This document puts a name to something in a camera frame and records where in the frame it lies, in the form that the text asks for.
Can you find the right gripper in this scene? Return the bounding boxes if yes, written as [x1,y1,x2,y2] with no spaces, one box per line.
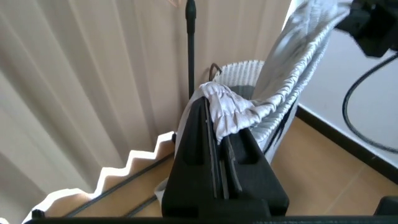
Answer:
[335,0,398,58]

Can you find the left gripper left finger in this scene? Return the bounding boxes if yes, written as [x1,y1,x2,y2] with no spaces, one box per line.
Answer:
[161,96,219,218]

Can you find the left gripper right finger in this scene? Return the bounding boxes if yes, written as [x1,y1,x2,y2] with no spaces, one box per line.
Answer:
[220,127,290,218]

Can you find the pale grey shorts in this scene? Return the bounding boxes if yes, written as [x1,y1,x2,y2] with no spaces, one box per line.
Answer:
[154,0,354,203]

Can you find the black cable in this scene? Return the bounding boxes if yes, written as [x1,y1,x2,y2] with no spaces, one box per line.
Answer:
[341,52,398,155]

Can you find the black clothes rack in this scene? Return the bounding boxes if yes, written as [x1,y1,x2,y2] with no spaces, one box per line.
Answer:
[30,0,198,218]

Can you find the white laundry basket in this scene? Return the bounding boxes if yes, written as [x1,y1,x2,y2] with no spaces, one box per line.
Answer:
[208,59,299,163]

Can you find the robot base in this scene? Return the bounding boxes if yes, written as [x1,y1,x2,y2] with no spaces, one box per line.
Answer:
[374,195,398,217]

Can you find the beige curtain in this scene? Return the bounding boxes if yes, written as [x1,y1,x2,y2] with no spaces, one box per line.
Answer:
[0,0,293,224]

